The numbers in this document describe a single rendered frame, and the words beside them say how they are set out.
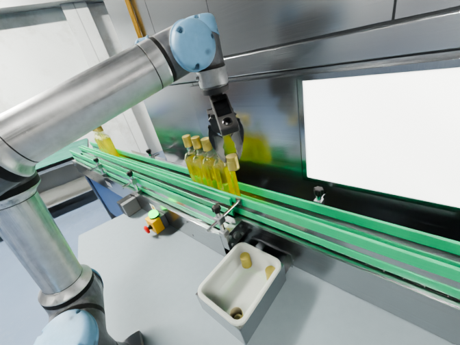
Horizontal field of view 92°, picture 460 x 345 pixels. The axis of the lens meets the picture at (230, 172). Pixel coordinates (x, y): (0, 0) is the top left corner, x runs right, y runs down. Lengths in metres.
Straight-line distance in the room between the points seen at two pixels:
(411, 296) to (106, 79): 0.74
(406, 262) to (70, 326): 0.74
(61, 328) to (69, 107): 0.47
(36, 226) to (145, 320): 0.45
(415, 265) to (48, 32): 4.27
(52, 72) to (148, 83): 3.82
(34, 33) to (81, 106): 3.87
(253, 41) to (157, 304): 0.89
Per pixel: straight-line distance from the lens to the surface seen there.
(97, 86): 0.39
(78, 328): 0.64
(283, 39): 0.72
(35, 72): 4.22
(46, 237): 0.62
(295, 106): 0.70
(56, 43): 4.21
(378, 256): 0.67
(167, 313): 0.85
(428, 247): 0.72
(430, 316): 0.75
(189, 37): 0.40
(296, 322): 0.75
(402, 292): 0.71
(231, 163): 0.64
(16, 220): 0.59
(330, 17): 0.67
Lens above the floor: 1.42
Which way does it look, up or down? 29 degrees down
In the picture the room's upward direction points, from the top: 14 degrees counter-clockwise
